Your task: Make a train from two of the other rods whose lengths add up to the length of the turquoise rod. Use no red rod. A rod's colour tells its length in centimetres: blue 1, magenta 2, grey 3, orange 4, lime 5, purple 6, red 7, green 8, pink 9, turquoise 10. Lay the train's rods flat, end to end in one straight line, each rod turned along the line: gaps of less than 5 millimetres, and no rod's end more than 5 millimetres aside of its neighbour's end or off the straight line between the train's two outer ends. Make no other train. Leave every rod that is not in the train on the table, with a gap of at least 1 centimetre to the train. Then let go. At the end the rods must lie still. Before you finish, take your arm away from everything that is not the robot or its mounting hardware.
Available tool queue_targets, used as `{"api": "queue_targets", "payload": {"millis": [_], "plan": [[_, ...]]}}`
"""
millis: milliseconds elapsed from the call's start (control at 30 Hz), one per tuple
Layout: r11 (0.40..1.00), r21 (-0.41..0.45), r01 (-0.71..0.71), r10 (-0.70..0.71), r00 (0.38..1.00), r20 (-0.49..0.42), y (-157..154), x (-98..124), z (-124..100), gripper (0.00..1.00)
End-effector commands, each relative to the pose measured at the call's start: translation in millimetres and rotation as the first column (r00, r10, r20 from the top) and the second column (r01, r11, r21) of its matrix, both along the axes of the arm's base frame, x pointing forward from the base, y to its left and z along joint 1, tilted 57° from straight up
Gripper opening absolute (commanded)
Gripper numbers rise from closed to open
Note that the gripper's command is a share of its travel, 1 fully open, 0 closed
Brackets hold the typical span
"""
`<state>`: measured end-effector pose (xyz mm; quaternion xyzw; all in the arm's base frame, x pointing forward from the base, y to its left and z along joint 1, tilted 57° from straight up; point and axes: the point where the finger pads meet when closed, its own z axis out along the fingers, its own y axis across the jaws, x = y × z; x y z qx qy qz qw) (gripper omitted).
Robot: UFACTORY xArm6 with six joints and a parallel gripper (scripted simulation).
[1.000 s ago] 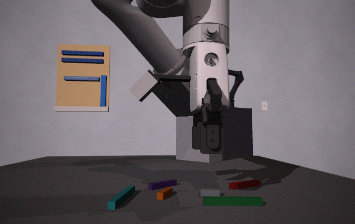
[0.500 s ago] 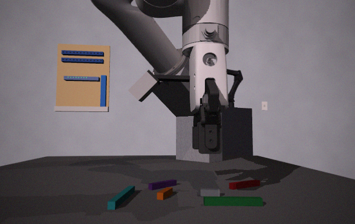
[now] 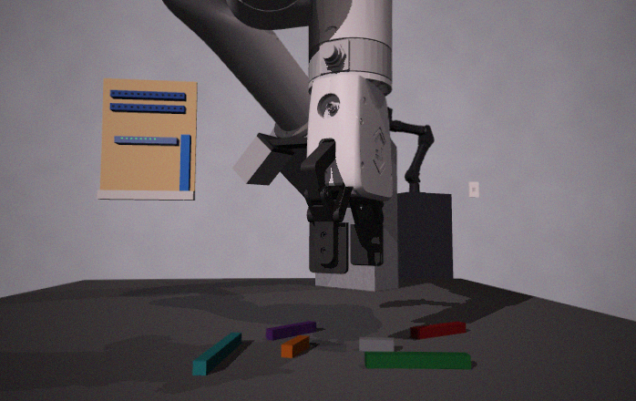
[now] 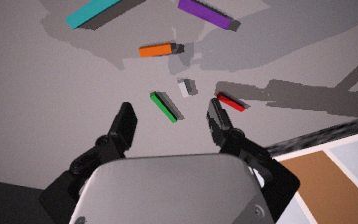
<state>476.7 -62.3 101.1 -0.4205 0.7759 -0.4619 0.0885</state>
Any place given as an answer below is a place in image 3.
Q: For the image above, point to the dark red rod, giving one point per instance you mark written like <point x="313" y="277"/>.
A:
<point x="435" y="330"/>

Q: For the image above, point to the purple rod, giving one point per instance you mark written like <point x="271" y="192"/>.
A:
<point x="289" y="330"/>

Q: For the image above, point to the green rod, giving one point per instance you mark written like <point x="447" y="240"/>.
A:
<point x="417" y="360"/>

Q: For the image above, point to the orange rectangular bar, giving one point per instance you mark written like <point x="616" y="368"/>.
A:
<point x="295" y="346"/>

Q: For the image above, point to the turquoise rod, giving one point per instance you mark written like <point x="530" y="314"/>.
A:
<point x="203" y="364"/>

